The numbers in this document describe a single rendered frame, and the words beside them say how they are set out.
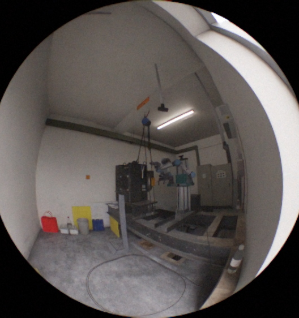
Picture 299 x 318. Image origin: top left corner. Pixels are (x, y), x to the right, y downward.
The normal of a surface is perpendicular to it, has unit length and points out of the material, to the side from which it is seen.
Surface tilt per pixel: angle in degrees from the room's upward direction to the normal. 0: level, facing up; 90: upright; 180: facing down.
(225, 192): 90
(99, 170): 90
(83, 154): 90
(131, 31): 180
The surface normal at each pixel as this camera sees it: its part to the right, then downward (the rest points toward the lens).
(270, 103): -0.75, -0.11
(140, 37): 0.04, 0.98
